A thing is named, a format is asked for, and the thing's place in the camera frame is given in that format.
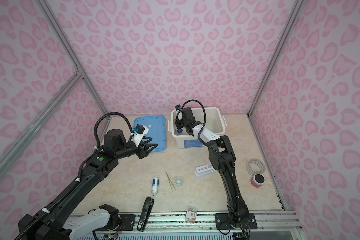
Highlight white test tube rack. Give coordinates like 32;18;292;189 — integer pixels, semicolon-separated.
195;164;217;178

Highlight clear box red label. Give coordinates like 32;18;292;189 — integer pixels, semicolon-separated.
185;206;198;224

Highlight white blue small bottle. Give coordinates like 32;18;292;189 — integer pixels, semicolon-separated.
151;177;160;195

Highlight clear round petri dish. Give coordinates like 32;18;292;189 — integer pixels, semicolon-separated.
246;159;266;176

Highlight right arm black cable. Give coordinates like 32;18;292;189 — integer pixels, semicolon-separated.
181;99;250;240

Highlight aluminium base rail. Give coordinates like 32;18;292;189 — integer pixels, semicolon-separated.
43;209;307;240

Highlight black stapler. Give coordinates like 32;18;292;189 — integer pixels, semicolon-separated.
137;197;155;232

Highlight small white ceramic bowl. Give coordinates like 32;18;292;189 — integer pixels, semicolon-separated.
175;177;183;186

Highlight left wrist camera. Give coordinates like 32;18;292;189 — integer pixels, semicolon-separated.
132;124;149;147

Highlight blue plastic bin lid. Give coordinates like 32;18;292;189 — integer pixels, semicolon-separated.
134;115;167;152

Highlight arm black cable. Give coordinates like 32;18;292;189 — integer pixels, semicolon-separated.
93;111;134;148
181;99;250;240

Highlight metal tweezers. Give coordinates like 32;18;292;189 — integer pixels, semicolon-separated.
166;172;176;192

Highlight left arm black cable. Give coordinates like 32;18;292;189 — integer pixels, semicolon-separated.
93;111;134;148

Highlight white plastic storage bin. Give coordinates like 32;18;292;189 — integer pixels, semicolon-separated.
168;107;227;149

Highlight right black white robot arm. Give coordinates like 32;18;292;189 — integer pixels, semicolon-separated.
174;105;250;236

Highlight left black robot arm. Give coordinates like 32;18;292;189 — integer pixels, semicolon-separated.
16;125;157;240

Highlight pink jar black lid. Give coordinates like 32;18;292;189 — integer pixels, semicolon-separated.
251;174;265;188

